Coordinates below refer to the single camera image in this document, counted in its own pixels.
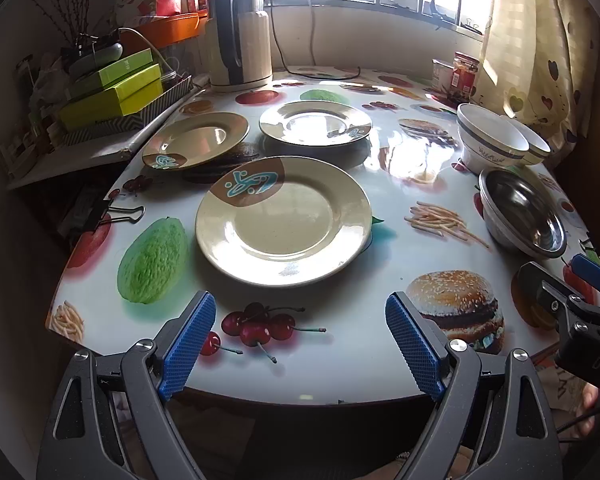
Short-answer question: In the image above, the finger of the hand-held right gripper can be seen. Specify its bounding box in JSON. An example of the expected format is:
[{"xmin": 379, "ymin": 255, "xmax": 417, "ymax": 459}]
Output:
[
  {"xmin": 519, "ymin": 261, "xmax": 588, "ymax": 333},
  {"xmin": 562, "ymin": 254, "xmax": 600, "ymax": 311}
]

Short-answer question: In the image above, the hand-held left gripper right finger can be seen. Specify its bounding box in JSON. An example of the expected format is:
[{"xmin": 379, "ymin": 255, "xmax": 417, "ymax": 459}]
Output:
[{"xmin": 385, "ymin": 291, "xmax": 566, "ymax": 480}]

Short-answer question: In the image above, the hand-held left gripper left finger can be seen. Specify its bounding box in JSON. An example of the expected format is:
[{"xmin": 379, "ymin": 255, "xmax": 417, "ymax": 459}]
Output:
[{"xmin": 36, "ymin": 290, "xmax": 217, "ymax": 480}]

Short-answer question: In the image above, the stainless steel bowl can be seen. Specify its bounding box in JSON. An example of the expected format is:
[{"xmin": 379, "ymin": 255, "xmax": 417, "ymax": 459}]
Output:
[{"xmin": 477, "ymin": 167, "xmax": 568, "ymax": 260}]

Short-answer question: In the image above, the white bowl with blue stripe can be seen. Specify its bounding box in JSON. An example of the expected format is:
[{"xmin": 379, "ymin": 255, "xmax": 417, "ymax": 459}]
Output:
[{"xmin": 500, "ymin": 115, "xmax": 552, "ymax": 167}]

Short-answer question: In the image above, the beige plate with brown patch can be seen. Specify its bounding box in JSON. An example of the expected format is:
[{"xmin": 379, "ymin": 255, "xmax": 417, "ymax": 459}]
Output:
[
  {"xmin": 141, "ymin": 111, "xmax": 251, "ymax": 172},
  {"xmin": 195, "ymin": 156, "xmax": 373, "ymax": 288},
  {"xmin": 258, "ymin": 100, "xmax": 373, "ymax": 148}
]

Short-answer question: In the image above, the white bowl with floral print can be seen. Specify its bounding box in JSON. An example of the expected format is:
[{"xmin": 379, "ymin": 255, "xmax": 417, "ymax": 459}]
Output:
[{"xmin": 456, "ymin": 103, "xmax": 531, "ymax": 175}]

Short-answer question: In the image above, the person's right hand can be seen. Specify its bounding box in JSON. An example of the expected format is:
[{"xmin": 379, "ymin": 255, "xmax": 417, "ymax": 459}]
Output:
[{"xmin": 575, "ymin": 380, "xmax": 600, "ymax": 438}]

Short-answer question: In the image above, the black binder clip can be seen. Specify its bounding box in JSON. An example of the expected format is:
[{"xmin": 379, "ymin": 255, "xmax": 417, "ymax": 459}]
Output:
[{"xmin": 75, "ymin": 199, "xmax": 146, "ymax": 233}]

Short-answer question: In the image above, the red label glass jar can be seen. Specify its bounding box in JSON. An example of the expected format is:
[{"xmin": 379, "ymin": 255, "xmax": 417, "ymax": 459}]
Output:
[{"xmin": 450, "ymin": 51, "xmax": 481, "ymax": 101}]

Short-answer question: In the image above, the chevron patterned tray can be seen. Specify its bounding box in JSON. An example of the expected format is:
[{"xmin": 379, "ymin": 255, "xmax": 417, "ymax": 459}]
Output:
[{"xmin": 55, "ymin": 74, "xmax": 193, "ymax": 148}]

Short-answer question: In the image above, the white can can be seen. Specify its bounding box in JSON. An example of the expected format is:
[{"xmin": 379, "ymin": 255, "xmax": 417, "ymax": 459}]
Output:
[{"xmin": 432, "ymin": 58, "xmax": 456, "ymax": 92}]

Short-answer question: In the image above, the cream heart print curtain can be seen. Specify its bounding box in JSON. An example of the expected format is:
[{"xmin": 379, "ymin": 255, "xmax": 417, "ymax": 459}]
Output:
[{"xmin": 472, "ymin": 0, "xmax": 600, "ymax": 136}]

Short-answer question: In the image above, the yellow-green box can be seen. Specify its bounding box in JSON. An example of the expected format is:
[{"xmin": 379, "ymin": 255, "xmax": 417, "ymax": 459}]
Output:
[{"xmin": 59, "ymin": 63, "xmax": 164, "ymax": 132}]

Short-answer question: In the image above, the grey round device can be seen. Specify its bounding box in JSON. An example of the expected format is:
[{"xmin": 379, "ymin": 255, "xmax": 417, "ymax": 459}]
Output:
[{"xmin": 67, "ymin": 42, "xmax": 124, "ymax": 76}]

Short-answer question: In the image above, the cream electric kettle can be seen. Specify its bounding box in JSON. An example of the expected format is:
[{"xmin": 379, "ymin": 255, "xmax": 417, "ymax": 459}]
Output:
[{"xmin": 203, "ymin": 0, "xmax": 273, "ymax": 93}]

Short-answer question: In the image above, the orange plastic tray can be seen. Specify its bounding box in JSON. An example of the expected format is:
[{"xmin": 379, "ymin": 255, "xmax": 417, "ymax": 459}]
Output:
[{"xmin": 130, "ymin": 9, "xmax": 208, "ymax": 48}]

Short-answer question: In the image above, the dry twigs bunch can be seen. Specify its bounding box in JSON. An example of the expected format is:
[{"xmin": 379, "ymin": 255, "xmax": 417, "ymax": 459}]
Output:
[{"xmin": 25, "ymin": 0, "xmax": 106, "ymax": 56}]

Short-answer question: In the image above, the black power cable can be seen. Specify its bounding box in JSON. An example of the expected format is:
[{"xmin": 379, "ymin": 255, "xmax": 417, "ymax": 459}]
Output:
[{"xmin": 267, "ymin": 7, "xmax": 361, "ymax": 81}]

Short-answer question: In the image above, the white charger cable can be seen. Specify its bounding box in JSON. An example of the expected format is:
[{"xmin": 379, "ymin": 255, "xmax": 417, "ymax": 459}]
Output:
[{"xmin": 117, "ymin": 26, "xmax": 172, "ymax": 77}]

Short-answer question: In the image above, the grey cable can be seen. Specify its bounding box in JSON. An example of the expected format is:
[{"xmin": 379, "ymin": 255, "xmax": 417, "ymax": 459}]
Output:
[{"xmin": 306, "ymin": 0, "xmax": 318, "ymax": 68}]

